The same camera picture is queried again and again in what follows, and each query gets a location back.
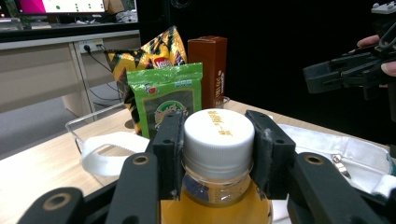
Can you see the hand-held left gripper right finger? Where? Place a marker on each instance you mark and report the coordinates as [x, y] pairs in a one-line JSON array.
[[275, 158]]

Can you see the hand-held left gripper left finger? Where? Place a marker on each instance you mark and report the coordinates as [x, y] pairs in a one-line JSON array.
[[169, 155]]

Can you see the orange juice bottle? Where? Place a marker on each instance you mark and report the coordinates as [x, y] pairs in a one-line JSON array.
[[218, 140]]

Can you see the green snack packet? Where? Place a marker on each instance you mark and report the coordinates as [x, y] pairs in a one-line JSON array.
[[165, 90]]

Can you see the white green tote bag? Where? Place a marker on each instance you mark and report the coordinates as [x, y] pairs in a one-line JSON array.
[[358, 146]]

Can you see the clear plastic tray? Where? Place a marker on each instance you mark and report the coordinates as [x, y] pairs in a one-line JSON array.
[[93, 119]]

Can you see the brown biscuit box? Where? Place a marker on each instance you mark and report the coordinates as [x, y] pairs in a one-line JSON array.
[[211, 71]]

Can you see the yellow black chip bag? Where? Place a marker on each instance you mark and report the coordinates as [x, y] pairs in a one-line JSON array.
[[149, 56]]

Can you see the black curtain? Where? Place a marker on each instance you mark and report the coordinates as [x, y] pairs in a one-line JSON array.
[[280, 46]]

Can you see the white power socket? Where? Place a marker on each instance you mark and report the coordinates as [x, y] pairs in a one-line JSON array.
[[91, 46]]

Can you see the brown cardboard box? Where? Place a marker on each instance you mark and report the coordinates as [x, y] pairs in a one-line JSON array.
[[114, 5]]

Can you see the beige desk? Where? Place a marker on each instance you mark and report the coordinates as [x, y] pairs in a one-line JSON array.
[[31, 71]]

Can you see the computer monitor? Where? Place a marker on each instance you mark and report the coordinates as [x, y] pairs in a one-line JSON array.
[[59, 5]]

